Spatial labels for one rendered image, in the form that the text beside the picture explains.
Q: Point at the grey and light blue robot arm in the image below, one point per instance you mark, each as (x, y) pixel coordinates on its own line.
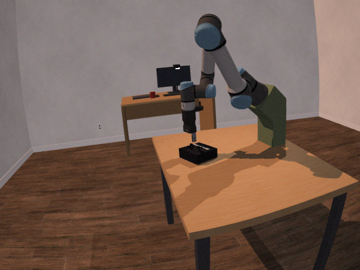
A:
(209, 37)

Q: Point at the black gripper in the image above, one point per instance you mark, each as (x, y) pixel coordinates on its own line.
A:
(189, 117)

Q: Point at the black lighting desk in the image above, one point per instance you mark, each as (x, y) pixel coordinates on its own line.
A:
(198, 153)

